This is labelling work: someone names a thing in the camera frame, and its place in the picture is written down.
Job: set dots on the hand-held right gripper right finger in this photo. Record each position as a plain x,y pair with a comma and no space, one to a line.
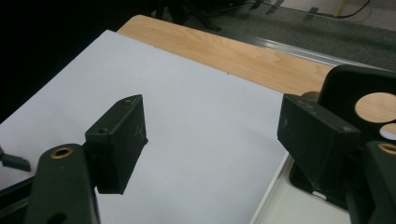
317,140

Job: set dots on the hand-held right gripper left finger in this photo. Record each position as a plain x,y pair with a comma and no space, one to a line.
118,146

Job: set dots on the black phone case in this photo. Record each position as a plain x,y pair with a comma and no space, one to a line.
342,90

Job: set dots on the white paper sheet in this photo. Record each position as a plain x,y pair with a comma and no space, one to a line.
202,124

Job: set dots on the wooden table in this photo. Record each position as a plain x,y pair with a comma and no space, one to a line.
233,53

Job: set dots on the light wooden furniture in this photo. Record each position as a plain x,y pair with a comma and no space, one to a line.
341,6

